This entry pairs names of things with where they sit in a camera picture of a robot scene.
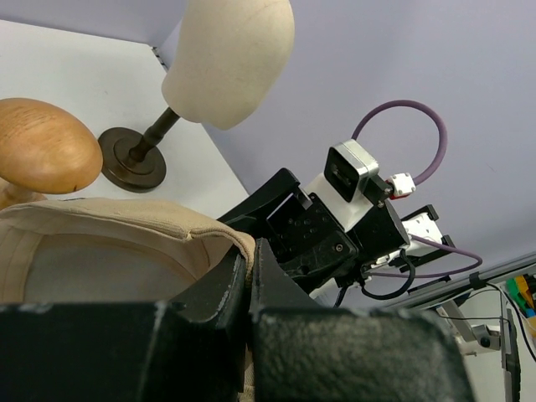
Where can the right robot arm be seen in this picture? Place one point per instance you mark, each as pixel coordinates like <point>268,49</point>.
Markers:
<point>427,244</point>

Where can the beige baseball cap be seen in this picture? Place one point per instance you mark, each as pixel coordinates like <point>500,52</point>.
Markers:
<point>110,250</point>

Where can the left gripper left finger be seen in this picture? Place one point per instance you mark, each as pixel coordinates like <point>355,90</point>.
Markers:
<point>190,348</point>

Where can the light wooden hat stand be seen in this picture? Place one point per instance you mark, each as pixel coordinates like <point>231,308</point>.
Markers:
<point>44,150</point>

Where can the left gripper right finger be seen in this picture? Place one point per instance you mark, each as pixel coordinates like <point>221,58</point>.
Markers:
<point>305,352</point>

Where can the cream mannequin head stand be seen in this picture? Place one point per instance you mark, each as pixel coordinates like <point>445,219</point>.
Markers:
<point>229,55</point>

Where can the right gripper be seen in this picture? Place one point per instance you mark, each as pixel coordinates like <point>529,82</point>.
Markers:
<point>309,244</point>

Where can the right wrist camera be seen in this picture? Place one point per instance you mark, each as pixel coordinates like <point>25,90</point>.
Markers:
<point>350,184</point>

